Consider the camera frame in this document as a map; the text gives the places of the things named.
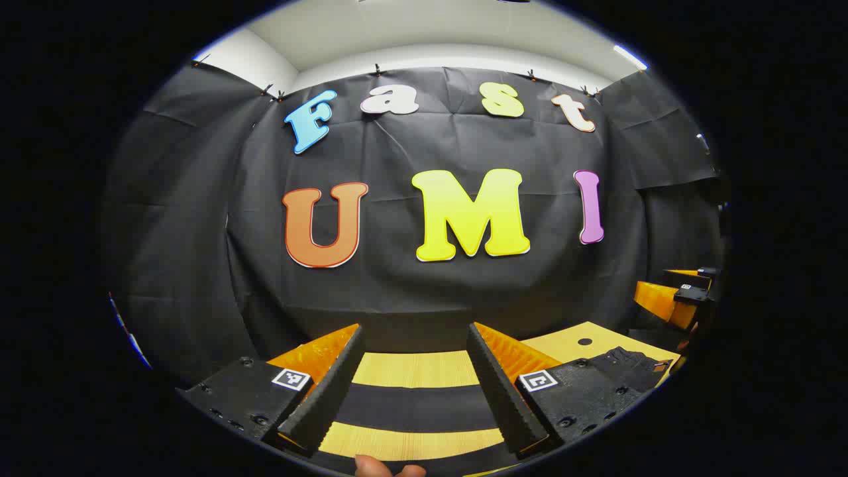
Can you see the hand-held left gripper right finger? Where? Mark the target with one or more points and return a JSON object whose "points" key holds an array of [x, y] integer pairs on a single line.
{"points": [[497, 397]]}

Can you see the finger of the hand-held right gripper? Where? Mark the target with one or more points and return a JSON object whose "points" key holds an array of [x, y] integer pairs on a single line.
{"points": [[702, 272], [662, 301]]}

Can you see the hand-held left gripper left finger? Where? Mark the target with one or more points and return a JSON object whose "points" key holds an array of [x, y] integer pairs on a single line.
{"points": [[331, 397]]}

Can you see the black jeans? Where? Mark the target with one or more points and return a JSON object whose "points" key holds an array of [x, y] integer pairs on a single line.
{"points": [[417, 407]]}

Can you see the black backdrop cloth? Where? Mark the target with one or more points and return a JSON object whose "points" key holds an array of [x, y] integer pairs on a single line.
{"points": [[397, 291]]}

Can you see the ceiling light strip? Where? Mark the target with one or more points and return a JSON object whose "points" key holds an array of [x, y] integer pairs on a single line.
{"points": [[629, 57]]}

